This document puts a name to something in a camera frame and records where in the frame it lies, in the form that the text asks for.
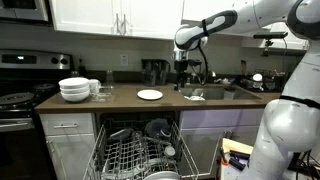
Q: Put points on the white cabinet door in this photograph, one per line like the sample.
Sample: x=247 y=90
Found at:
x=83 y=15
x=153 y=16
x=71 y=156

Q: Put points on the white mug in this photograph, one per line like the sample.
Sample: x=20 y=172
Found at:
x=94 y=86

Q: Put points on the white dishes in sink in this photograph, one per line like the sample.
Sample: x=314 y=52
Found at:
x=194 y=97

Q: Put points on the small white round object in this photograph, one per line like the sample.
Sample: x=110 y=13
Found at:
x=257 y=77

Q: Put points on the black tool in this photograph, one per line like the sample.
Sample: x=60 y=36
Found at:
x=238 y=160

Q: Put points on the grey cup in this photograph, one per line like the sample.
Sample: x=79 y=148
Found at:
x=229 y=94

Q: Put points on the white round lid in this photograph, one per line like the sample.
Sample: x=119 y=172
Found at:
x=169 y=151

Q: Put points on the dark bottle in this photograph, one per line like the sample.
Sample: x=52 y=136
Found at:
x=82 y=68

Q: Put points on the white lower cabinet door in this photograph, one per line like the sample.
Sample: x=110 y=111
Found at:
x=71 y=156

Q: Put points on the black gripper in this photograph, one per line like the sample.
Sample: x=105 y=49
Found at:
x=180 y=70

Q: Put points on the black dish drainer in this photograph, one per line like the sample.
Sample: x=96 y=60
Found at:
x=270 y=83

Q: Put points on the black bowl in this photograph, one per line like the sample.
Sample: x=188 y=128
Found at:
x=156 y=126

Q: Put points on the steel microwave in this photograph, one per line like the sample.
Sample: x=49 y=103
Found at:
x=20 y=8

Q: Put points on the white upper cabinet door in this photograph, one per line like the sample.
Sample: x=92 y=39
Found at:
x=153 y=16
x=83 y=15

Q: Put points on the black pan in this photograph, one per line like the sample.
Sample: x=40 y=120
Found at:
x=120 y=134

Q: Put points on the light wooden board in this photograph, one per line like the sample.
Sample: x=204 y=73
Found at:
x=235 y=145

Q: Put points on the clear glass dish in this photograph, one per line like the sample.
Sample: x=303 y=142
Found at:
x=102 y=96

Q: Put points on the white wall outlet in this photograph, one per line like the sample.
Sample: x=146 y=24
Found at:
x=124 y=60

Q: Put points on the white plate in rack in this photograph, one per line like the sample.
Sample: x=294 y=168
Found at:
x=161 y=176

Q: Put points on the white round plate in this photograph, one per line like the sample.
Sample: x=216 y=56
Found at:
x=150 y=94

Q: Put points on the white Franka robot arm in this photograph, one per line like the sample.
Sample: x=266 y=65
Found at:
x=293 y=126

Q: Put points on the chrome faucet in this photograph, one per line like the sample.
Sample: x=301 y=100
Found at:
x=212 y=74

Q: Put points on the black steel stove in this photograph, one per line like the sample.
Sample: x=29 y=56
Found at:
x=20 y=100

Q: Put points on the steel kitchen sink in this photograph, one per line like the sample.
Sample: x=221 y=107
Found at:
x=216 y=92

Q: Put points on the black camera on stand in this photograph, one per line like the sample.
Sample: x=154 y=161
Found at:
x=270 y=35

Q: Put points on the brown wooden utensil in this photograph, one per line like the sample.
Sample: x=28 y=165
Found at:
x=243 y=66

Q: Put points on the white drawer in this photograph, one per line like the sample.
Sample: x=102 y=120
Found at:
x=66 y=120

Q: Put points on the white ceramic bowl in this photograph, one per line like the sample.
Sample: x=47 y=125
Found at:
x=75 y=90
x=75 y=97
x=74 y=82

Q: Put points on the black countertop appliance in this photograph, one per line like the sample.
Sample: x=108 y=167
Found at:
x=155 y=71

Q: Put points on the white sink cabinet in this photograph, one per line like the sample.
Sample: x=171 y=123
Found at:
x=213 y=126

